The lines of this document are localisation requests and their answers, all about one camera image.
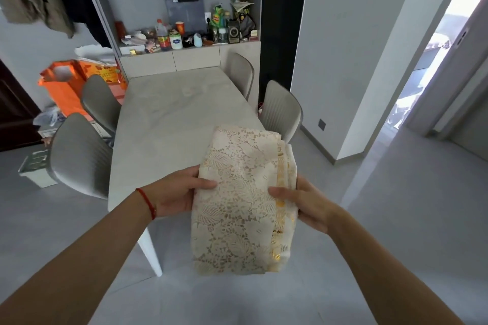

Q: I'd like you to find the person's left hand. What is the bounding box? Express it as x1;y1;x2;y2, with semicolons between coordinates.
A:
139;165;219;219

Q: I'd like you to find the dark sauce bottle red label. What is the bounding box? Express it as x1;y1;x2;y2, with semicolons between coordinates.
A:
156;19;172;51

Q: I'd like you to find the clear plastic bag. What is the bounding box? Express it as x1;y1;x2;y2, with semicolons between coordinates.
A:
32;106;68;127

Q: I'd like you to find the white crumpled paper bag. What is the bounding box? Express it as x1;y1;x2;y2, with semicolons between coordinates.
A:
74;45;117;67

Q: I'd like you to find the person's right forearm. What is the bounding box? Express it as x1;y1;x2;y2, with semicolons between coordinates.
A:
326;206;464;325

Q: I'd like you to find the dark wooden door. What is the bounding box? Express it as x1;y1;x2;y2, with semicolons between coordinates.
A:
0;58;43;153

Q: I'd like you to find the white flat box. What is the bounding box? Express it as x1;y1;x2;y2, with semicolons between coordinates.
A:
119;43;147;56

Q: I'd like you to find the pink box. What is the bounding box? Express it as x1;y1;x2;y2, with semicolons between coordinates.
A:
108;84;128;105

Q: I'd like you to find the grey upholstered chair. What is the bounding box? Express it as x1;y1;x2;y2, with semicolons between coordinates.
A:
225;52;255;102
258;80;304;145
80;74;123;137
46;112;114;201

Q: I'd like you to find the green snack bag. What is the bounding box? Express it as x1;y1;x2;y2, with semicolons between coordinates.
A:
210;5;226;28

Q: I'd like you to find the person's right hand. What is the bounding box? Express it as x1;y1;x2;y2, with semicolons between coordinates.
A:
268;174;340;236

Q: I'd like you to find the black trophy plaque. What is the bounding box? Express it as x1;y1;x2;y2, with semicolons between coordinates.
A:
227;19;241;44

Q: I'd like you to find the folded newspaper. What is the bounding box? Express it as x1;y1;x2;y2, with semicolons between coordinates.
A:
230;0;255;14

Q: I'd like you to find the person's left forearm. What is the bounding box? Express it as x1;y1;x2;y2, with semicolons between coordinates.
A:
0;189;156;325

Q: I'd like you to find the white cardboard box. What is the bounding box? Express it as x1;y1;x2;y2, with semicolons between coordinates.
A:
37;125;62;146

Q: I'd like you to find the plain grey door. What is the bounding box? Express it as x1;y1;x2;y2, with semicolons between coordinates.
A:
449;96;488;161

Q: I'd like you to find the dark handbag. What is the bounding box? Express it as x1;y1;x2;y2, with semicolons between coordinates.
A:
238;12;257;39

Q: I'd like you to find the beige lace tablecloth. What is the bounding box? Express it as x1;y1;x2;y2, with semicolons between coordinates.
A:
190;125;299;276

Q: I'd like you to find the orange paper bag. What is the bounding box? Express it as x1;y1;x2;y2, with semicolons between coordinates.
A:
38;60;94;122

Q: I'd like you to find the grey door silver lock plate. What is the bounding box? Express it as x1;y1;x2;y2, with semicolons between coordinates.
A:
404;1;488;137

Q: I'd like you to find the red string bracelet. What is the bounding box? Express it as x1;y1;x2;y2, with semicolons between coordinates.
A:
135;187;158;221

